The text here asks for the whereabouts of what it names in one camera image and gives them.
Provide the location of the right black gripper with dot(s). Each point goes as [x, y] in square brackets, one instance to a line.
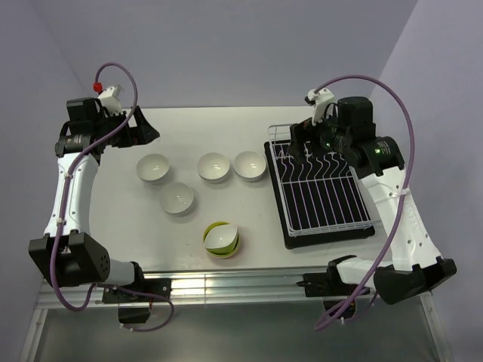
[299, 134]

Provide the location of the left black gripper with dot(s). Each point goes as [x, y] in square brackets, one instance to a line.
[142, 133]

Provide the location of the green bowl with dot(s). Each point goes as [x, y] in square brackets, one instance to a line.
[221, 239]
[220, 236]

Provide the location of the orange bowl white inside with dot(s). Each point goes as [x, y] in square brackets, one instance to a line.
[227, 251]

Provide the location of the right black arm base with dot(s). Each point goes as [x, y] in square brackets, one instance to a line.
[324, 284]

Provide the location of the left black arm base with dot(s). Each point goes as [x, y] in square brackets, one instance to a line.
[132, 296]

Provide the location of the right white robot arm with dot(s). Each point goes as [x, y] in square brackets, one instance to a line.
[347, 127]

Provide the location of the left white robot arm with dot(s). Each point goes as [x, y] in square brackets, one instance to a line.
[67, 255]

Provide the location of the white bowl near rack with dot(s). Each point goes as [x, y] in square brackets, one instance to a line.
[250, 166]

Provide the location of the white bowl far left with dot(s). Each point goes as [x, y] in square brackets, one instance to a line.
[152, 168]

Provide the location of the black drip tray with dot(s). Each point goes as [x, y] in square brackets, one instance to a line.
[320, 196]

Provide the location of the white bowl front left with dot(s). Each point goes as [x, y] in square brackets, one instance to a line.
[176, 198]

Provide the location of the white bowl middle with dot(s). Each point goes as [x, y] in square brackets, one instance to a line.
[213, 167]

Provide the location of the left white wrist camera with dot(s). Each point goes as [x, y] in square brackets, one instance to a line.
[108, 98]

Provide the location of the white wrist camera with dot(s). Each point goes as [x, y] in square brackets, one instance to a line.
[108, 98]
[319, 100]

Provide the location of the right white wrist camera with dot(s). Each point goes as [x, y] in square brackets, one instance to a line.
[319, 100]

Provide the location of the aluminium frame rail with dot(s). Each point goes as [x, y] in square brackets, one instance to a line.
[202, 288]

